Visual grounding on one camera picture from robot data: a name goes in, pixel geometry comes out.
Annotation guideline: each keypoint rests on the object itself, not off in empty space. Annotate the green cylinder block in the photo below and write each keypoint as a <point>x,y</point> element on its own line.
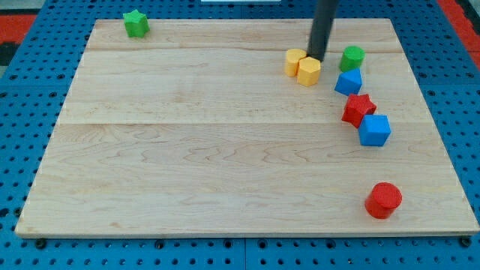
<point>352,58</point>

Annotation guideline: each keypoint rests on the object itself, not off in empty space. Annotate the yellow rounded block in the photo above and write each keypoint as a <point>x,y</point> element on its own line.
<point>291,61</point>

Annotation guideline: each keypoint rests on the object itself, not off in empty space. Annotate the red star block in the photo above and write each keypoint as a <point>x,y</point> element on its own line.
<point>356,108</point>

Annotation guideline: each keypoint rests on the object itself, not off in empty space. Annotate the yellow hexagon block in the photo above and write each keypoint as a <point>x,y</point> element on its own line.
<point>309,70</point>

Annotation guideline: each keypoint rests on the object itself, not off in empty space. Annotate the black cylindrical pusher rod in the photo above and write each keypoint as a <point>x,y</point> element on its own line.
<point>321,27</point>

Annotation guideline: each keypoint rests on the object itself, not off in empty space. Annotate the wooden board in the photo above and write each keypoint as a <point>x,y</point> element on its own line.
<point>195,131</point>

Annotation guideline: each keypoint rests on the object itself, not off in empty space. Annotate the green star block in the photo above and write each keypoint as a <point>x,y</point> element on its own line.
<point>136,24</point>

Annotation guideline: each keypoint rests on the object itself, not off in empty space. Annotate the red cylinder block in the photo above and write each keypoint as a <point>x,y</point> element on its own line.
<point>383,200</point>

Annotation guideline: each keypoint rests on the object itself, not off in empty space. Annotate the blue cube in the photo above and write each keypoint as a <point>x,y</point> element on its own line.
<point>374,130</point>

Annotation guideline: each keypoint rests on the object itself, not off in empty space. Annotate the blue triangular block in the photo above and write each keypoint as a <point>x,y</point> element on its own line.
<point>349,82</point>

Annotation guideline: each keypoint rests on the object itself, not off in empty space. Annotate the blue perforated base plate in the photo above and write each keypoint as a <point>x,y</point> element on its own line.
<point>34,86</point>

